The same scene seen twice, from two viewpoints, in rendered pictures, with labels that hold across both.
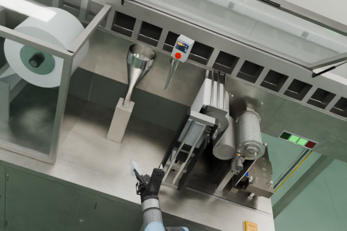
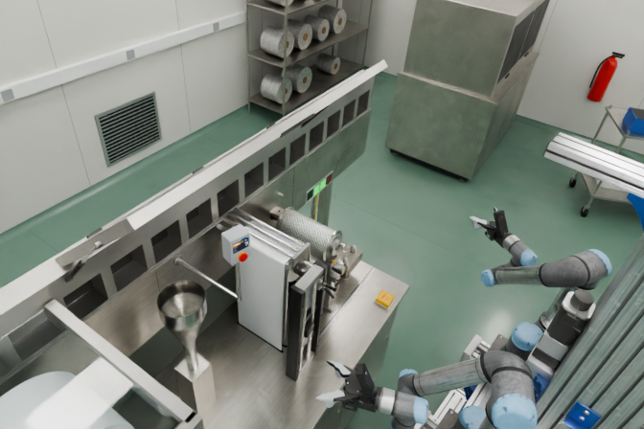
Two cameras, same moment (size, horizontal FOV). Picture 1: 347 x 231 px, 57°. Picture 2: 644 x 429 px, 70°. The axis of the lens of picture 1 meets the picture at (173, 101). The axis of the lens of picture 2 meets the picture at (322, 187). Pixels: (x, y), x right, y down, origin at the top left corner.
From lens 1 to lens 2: 0.93 m
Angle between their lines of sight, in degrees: 42
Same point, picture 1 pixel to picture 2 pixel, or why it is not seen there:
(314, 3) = (106, 11)
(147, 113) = not seen: hidden behind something
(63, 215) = not seen: outside the picture
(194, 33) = (181, 208)
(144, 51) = (168, 294)
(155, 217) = (407, 401)
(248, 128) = (308, 230)
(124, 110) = (203, 372)
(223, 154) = not seen: hidden behind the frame
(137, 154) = (244, 384)
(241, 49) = (236, 169)
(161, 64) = (167, 277)
